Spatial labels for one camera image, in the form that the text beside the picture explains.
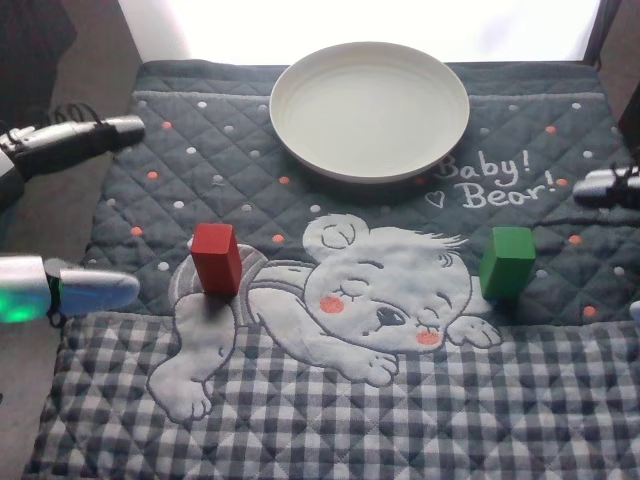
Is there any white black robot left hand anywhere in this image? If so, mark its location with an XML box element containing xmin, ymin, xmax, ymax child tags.
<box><xmin>0</xmin><ymin>114</ymin><xmax>146</xmax><ymax>329</ymax></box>

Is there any red block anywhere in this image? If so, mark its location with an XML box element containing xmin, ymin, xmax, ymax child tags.
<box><xmin>189</xmin><ymin>222</ymin><xmax>244</xmax><ymax>295</ymax></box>

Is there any green block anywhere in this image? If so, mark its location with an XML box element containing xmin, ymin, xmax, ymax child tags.
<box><xmin>478</xmin><ymin>225</ymin><xmax>537</xmax><ymax>301</ymax></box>

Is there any dark frame post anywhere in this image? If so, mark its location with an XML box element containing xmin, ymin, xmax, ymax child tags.
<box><xmin>583</xmin><ymin>0</ymin><xmax>615</xmax><ymax>69</ymax></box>

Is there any grey quilt with bear print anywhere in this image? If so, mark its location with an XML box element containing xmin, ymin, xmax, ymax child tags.
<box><xmin>22</xmin><ymin>58</ymin><xmax>640</xmax><ymax>480</ymax></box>

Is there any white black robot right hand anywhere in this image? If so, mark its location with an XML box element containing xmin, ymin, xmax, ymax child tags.
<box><xmin>572</xmin><ymin>164</ymin><xmax>640</xmax><ymax>324</ymax></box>

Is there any round white plate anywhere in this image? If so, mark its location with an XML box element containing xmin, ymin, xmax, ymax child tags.
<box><xmin>268</xmin><ymin>42</ymin><xmax>471</xmax><ymax>185</ymax></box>

